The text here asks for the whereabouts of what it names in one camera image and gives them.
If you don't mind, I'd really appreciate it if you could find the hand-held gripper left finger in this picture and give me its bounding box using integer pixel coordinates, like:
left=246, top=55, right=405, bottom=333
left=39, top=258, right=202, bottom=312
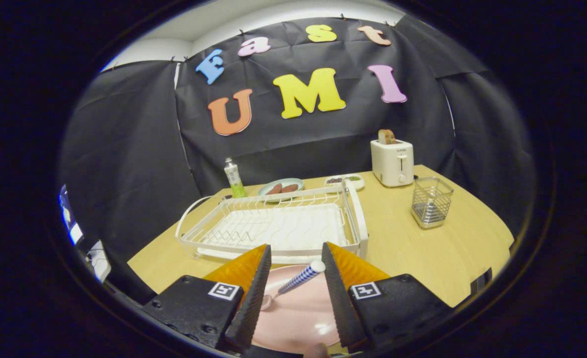
left=142, top=244, right=272, bottom=354

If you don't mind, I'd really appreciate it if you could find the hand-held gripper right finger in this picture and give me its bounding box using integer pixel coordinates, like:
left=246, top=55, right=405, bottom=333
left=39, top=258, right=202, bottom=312
left=321, top=242, right=454, bottom=354

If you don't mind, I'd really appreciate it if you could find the pink plate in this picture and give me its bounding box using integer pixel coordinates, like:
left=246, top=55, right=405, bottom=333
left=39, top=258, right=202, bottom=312
left=251, top=264, right=341, bottom=355

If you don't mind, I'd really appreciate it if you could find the white wire dish rack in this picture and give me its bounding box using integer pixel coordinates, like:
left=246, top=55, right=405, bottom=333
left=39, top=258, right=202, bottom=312
left=175, top=179, right=370, bottom=264

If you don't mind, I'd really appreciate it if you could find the blue checkered handle spoon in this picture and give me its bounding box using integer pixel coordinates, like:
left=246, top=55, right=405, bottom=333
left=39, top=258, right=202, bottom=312
left=261, top=260, right=326, bottom=311

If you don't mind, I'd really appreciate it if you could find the metal wire basket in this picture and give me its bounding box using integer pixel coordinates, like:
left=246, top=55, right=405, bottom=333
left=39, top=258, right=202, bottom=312
left=411, top=177, right=454, bottom=229

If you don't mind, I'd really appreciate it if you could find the pale green plate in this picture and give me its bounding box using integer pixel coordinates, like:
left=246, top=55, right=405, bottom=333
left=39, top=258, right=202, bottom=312
left=258, top=178, right=305, bottom=202

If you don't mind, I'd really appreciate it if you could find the black table edge clamp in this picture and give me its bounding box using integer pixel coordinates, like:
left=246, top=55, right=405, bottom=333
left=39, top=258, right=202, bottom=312
left=470, top=268, right=493, bottom=296

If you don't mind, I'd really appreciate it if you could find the white paper sheet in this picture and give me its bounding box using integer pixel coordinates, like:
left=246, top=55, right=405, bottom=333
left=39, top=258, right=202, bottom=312
left=87, top=240, right=111, bottom=283

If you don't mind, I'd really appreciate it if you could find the white divided condiment tray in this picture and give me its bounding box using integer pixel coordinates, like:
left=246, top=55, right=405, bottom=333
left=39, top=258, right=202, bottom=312
left=323, top=174, right=365, bottom=191

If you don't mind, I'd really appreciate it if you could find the clear bottle with green liquid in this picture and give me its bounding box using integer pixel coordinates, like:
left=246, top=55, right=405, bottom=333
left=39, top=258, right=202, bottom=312
left=224, top=158, right=247, bottom=199

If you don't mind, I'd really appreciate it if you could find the white toaster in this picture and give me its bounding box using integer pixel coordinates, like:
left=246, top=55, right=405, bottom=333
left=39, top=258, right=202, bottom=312
left=370, top=139, right=414, bottom=187

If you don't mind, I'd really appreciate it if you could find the black backdrop cloth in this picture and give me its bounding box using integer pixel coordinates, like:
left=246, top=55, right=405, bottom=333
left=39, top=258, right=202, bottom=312
left=57, top=15, right=538, bottom=294

